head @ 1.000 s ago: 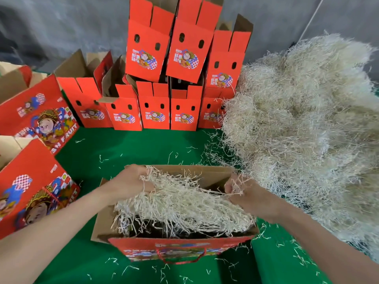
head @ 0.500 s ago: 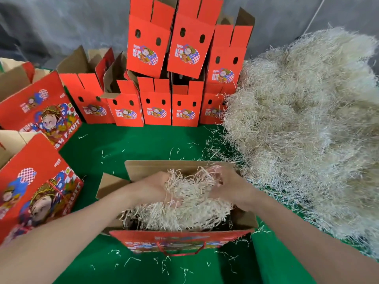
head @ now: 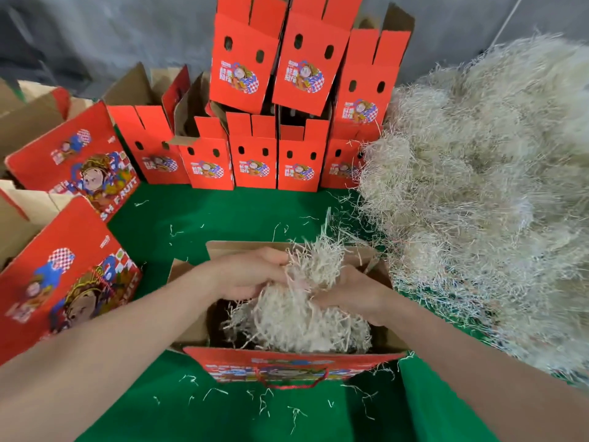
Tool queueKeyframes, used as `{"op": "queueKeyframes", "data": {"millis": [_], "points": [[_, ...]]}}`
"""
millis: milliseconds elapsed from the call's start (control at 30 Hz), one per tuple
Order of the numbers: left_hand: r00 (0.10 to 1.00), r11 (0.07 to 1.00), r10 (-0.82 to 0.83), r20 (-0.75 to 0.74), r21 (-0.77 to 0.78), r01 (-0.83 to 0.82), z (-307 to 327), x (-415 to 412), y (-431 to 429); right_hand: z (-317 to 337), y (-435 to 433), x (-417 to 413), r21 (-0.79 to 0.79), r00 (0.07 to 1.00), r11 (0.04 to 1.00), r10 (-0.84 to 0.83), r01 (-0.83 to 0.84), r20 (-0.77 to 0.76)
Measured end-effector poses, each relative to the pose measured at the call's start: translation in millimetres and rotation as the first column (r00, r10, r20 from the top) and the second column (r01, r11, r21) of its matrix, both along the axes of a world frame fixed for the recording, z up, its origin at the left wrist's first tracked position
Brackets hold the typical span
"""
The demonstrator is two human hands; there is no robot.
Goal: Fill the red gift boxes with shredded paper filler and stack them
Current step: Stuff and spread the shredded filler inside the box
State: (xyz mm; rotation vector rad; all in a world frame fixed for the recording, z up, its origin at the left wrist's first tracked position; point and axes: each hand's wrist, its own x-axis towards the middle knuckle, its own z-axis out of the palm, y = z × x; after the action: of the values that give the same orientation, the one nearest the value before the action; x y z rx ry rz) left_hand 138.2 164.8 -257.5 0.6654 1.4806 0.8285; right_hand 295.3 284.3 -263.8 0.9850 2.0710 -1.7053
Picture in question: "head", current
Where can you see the person's right hand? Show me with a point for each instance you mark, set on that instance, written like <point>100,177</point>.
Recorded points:
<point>359,294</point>

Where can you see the person's left hand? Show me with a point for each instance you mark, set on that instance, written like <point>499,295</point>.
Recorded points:
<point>244,273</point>

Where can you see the small straw filler clump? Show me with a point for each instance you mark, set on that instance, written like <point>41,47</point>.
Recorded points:
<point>294,322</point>

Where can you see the pile of wood wool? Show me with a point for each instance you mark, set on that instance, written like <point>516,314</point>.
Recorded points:
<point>488,179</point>

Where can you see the group of red boxes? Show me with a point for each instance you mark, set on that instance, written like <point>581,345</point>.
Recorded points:
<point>55,271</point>

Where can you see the person's right forearm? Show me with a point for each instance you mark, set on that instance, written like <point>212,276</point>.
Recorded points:
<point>497,373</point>

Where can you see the person's left forearm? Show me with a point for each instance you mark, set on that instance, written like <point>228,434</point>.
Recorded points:
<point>92,363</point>

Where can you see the white pole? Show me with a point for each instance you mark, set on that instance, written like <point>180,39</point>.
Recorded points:
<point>506,21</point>

